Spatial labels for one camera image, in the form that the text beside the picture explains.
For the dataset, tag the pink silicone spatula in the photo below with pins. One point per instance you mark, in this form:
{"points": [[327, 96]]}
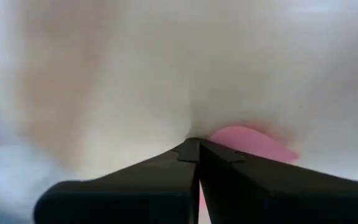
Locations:
{"points": [[250, 140]]}

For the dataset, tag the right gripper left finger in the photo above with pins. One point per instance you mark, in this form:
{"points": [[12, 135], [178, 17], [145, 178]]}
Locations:
{"points": [[135, 193]]}

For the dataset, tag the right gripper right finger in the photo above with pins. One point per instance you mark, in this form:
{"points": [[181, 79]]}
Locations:
{"points": [[275, 196]]}

